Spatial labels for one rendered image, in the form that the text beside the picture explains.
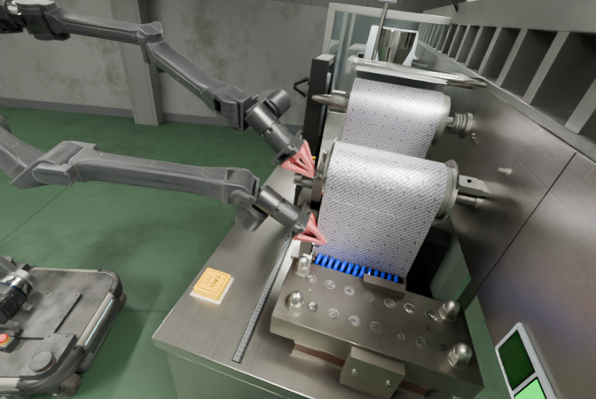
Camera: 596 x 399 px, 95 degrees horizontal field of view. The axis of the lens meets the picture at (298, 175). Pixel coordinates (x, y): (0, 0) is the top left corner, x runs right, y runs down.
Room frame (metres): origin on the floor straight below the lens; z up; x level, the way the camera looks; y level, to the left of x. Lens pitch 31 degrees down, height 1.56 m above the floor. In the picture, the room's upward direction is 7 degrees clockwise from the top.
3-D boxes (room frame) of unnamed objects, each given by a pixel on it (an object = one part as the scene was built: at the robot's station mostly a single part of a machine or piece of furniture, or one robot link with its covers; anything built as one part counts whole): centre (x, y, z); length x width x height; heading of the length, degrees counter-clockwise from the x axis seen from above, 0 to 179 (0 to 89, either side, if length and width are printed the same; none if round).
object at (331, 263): (0.46, -0.18, 1.03); 0.21 x 0.04 x 0.03; 78
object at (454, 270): (1.55, -0.63, 1.02); 2.24 x 0.04 x 0.24; 168
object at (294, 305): (0.35, -0.03, 1.05); 0.04 x 0.04 x 0.04
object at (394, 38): (1.25, -0.32, 1.50); 0.14 x 0.14 x 0.06
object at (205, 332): (1.48, -0.30, 0.88); 2.52 x 0.66 x 0.04; 168
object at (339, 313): (0.36, -0.20, 1.00); 0.40 x 0.16 x 0.06; 78
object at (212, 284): (0.46, 0.19, 0.91); 0.07 x 0.07 x 0.02; 78
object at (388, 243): (0.48, -0.18, 1.11); 0.23 x 0.01 x 0.18; 78
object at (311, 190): (0.61, -0.04, 1.05); 0.06 x 0.05 x 0.31; 78
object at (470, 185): (0.51, -0.37, 1.28); 0.06 x 0.05 x 0.02; 78
